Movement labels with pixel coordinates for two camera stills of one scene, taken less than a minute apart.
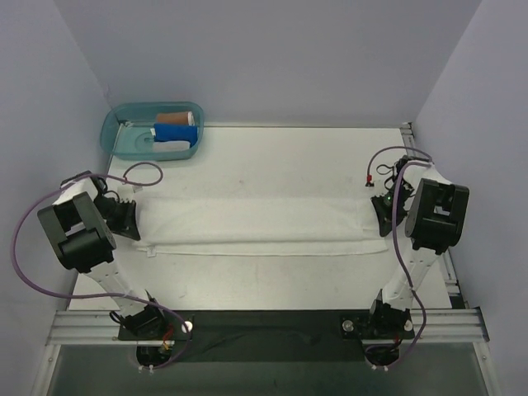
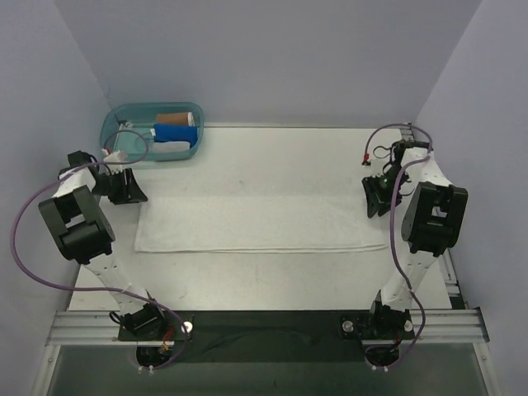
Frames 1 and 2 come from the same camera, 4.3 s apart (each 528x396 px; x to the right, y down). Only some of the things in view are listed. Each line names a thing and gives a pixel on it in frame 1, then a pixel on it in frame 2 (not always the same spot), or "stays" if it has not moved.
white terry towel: (230, 225) stays
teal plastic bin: (153, 131) stays
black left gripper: (127, 220) -> (122, 186)
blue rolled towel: (167, 132) stays
